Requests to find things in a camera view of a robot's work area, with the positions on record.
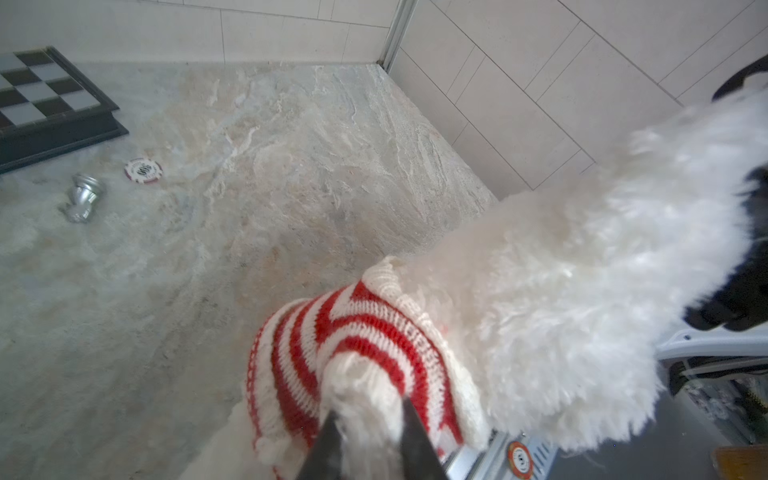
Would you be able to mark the folded black white chessboard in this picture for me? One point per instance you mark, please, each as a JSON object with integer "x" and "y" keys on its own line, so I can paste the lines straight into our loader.
{"x": 50, "y": 108}

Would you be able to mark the small silver metal piece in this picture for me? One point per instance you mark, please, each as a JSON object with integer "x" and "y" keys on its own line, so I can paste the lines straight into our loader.
{"x": 83, "y": 196}

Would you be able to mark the aluminium corner wall profile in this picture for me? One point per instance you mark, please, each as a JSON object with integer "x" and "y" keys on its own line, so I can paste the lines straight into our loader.
{"x": 396, "y": 33}

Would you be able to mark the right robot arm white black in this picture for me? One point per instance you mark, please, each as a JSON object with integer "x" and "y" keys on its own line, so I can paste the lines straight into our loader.
{"x": 728, "y": 332}

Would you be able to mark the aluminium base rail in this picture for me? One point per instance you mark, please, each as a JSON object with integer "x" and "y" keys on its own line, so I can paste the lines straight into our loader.
{"x": 468, "y": 463}

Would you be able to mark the round red white sticker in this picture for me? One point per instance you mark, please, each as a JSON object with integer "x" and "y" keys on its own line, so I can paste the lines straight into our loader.
{"x": 520, "y": 461}

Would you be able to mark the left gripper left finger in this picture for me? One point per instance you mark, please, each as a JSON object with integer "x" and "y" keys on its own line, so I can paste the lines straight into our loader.
{"x": 324, "y": 459}

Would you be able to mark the white teddy bear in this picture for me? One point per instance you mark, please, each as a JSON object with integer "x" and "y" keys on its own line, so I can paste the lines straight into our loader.
{"x": 556, "y": 300}

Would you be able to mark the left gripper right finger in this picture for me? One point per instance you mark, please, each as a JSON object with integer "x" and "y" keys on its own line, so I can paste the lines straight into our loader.
{"x": 419, "y": 459}

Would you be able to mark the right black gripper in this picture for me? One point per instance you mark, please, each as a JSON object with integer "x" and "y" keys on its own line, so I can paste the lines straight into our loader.
{"x": 742, "y": 303}

